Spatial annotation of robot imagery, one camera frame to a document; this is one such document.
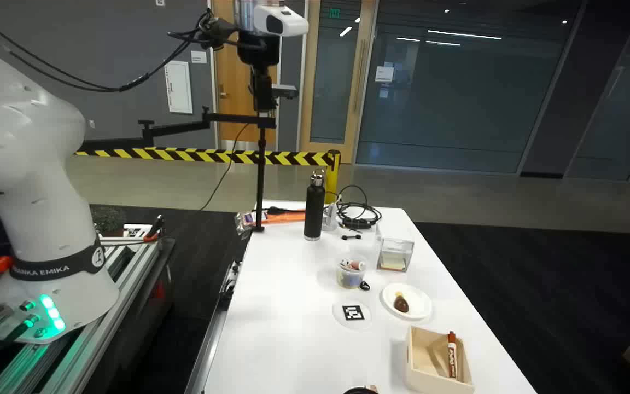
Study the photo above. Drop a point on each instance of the white lid with marker tag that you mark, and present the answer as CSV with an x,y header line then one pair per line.
x,y
353,313

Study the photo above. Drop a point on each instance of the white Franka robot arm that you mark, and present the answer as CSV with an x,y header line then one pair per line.
x,y
22,145

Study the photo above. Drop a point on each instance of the clear round container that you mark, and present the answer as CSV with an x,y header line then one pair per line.
x,y
351,274

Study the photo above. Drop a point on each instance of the clear square container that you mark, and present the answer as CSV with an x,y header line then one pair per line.
x,y
394,255

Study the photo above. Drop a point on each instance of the black water bottle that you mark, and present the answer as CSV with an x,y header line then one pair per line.
x,y
316,209

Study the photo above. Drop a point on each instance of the orange flat tool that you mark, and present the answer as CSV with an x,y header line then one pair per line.
x,y
285,216

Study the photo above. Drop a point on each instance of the small black object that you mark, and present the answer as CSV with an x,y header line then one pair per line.
x,y
351,237

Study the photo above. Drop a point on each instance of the small colourful object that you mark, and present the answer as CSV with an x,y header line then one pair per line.
x,y
243,222

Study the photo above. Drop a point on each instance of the black binder clip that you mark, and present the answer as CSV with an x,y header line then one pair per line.
x,y
363,284

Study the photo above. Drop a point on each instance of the brown toy chicken drumstick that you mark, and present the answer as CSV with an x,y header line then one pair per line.
x,y
400,302

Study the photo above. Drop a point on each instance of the yellow black hazard barrier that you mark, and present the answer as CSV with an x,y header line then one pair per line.
x,y
184,153

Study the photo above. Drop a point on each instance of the white round plate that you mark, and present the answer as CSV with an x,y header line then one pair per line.
x,y
419,300

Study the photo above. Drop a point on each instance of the wooden door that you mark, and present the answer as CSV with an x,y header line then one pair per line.
x,y
231,73

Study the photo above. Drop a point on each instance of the dark blue mug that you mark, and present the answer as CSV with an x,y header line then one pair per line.
x,y
361,390

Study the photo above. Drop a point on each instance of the red marker pen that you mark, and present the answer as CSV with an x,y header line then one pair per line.
x,y
451,353

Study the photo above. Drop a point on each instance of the orange plastic clamp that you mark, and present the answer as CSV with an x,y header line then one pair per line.
x,y
1,262

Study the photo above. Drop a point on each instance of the black camera stand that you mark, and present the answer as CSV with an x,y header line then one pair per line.
x,y
262,145

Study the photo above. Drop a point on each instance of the white wall panel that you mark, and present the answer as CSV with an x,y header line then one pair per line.
x,y
177,87

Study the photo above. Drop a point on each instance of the white stereo camera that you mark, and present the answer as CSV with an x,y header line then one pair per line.
x,y
278,19

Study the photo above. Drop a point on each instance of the aluminium rail frame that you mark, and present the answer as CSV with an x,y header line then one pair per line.
x,y
111,313

